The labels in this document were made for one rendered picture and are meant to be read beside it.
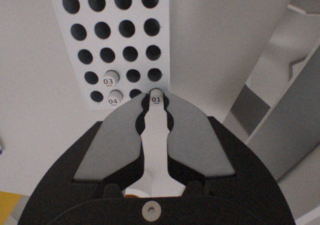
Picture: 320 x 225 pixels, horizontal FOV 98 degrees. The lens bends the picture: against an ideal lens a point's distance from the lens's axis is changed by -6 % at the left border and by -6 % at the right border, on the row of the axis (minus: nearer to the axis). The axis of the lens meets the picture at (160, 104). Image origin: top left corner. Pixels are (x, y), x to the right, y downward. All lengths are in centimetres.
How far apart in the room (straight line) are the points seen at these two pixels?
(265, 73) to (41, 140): 120
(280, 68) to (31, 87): 126
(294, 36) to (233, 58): 106
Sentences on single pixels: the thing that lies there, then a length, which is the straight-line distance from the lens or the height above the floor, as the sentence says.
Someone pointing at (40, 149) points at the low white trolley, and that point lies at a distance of 31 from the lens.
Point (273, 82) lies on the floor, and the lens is 129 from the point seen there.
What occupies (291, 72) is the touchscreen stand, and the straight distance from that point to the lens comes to 131.
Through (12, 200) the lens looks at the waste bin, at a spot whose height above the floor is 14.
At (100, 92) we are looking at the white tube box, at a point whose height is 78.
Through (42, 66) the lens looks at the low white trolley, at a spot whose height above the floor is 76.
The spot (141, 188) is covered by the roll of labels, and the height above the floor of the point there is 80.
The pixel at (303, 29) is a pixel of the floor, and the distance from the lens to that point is 127.
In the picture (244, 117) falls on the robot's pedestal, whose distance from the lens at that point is 82.
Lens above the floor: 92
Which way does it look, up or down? 58 degrees down
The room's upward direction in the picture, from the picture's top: 178 degrees clockwise
